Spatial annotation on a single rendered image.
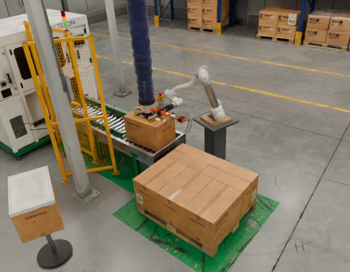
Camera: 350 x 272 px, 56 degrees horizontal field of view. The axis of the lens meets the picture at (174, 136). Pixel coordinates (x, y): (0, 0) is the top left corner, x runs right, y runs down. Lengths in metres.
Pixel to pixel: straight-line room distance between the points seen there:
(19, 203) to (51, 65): 1.49
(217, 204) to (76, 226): 1.84
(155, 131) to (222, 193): 1.22
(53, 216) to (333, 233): 3.14
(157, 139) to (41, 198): 1.72
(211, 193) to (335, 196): 1.85
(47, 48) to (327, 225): 3.81
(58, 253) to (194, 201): 1.69
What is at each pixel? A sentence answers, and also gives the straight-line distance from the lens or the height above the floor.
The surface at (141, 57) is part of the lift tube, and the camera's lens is 4.12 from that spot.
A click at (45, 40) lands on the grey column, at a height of 2.21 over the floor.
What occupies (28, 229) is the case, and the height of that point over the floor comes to 0.78.
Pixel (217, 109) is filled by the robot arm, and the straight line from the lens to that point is 4.43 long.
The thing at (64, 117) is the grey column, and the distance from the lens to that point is 4.12.
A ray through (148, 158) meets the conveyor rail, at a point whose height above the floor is 0.52.
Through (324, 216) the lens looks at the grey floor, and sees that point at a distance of 4.59.
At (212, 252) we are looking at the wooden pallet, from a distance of 3.85.
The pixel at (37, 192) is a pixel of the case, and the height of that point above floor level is 1.02.
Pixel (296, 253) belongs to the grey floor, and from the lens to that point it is 4.09.
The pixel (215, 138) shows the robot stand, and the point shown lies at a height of 0.49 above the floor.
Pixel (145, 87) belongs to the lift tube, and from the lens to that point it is 4.27.
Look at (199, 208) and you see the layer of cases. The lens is 3.65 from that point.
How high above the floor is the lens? 3.12
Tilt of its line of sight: 32 degrees down
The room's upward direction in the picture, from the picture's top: 4 degrees counter-clockwise
